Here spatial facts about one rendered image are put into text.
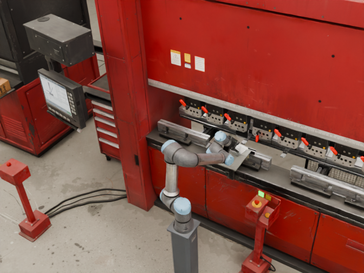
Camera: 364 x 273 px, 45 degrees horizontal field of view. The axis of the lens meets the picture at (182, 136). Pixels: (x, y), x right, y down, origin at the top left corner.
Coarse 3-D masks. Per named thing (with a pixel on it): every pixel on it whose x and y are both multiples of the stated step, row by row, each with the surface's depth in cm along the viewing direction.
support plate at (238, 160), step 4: (244, 152) 342; (248, 152) 341; (232, 156) 338; (236, 156) 338; (240, 156) 338; (236, 160) 334; (240, 160) 334; (220, 164) 332; (224, 164) 331; (232, 164) 331; (236, 164) 331; (240, 164) 331; (232, 168) 327; (236, 168) 327
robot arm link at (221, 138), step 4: (220, 132) 312; (216, 136) 312; (220, 136) 311; (224, 136) 311; (228, 136) 319; (216, 140) 313; (220, 140) 311; (224, 140) 313; (228, 140) 317; (220, 144) 313; (224, 144) 318
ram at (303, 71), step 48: (144, 0) 317; (192, 0) 294; (192, 48) 316; (240, 48) 294; (288, 48) 275; (336, 48) 258; (192, 96) 342; (240, 96) 316; (288, 96) 294; (336, 96) 275
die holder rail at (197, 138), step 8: (160, 120) 386; (160, 128) 386; (168, 128) 380; (176, 128) 375; (184, 128) 374; (184, 136) 375; (192, 136) 369; (200, 136) 365; (208, 136) 364; (200, 144) 369; (208, 144) 369
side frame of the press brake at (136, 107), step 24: (96, 0) 313; (120, 0) 301; (120, 24) 314; (120, 48) 327; (144, 48) 342; (120, 72) 341; (144, 72) 352; (120, 96) 357; (144, 96) 363; (168, 96) 397; (120, 120) 374; (144, 120) 374; (168, 120) 410; (120, 144) 393; (144, 144) 386; (144, 168) 399; (144, 192) 415
